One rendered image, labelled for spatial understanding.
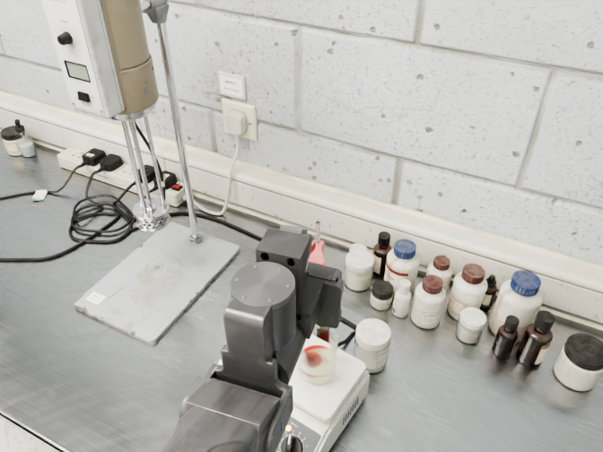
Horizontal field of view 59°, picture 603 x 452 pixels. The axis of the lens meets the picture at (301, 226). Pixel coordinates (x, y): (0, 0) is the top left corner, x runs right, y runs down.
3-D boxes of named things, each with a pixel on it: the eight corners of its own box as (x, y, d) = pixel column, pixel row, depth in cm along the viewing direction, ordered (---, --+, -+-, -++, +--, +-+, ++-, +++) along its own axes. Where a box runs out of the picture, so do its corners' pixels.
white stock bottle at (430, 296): (404, 317, 102) (411, 280, 95) (422, 303, 104) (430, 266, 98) (427, 334, 98) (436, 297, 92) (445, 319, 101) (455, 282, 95)
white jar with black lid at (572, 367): (599, 395, 88) (616, 369, 84) (557, 388, 89) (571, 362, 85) (589, 361, 94) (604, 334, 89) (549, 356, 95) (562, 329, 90)
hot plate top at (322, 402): (327, 425, 76) (327, 421, 75) (260, 384, 81) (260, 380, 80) (368, 368, 83) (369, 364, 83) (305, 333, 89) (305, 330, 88)
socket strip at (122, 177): (177, 208, 129) (174, 193, 126) (59, 167, 143) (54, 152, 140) (191, 196, 133) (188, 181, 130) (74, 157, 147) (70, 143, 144)
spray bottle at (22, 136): (37, 156, 147) (24, 121, 141) (21, 159, 146) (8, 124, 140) (36, 150, 150) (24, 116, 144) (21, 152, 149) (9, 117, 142)
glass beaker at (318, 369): (304, 350, 85) (304, 314, 80) (342, 360, 84) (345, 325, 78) (288, 385, 80) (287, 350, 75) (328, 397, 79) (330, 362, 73)
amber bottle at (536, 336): (515, 363, 93) (532, 322, 87) (516, 344, 97) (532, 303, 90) (542, 370, 92) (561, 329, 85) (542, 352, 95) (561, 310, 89)
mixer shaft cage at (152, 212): (156, 236, 99) (128, 114, 83) (127, 226, 101) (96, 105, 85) (179, 216, 103) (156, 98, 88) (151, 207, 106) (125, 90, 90)
